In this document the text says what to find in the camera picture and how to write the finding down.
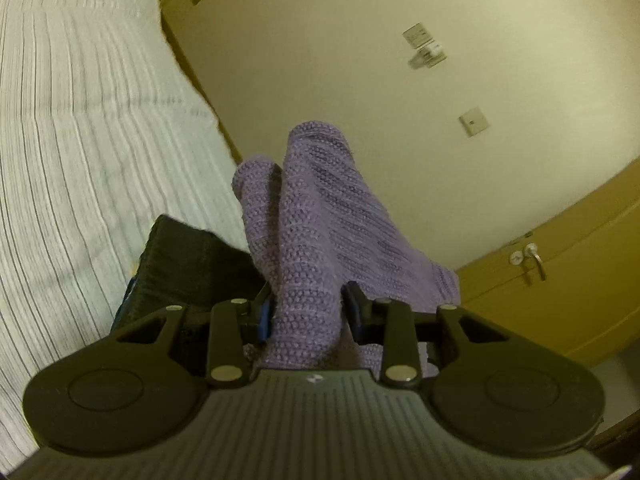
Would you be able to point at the grey striped bed cover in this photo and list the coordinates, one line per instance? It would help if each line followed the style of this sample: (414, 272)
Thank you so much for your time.
(75, 160)

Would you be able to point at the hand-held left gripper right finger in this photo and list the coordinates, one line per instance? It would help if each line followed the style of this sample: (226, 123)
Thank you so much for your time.
(356, 322)

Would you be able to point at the purple and cream knit sweater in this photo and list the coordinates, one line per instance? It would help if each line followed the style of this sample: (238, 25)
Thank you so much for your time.
(320, 240)

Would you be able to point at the wooden door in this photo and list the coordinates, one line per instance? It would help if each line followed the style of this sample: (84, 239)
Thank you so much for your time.
(575, 285)

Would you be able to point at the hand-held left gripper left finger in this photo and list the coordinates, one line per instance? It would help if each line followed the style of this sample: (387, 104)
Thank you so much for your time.
(264, 317)

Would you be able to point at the square wall plate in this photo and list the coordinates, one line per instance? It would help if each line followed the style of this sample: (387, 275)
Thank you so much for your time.
(474, 121)

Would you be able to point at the wall switch plate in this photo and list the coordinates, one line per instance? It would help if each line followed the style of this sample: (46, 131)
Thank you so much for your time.
(417, 35)

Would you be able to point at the stack of folded dark clothes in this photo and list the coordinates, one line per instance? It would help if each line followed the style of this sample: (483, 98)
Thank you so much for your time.
(195, 270)

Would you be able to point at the wall socket with plug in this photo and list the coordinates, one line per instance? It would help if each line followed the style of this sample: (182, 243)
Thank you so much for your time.
(431, 55)

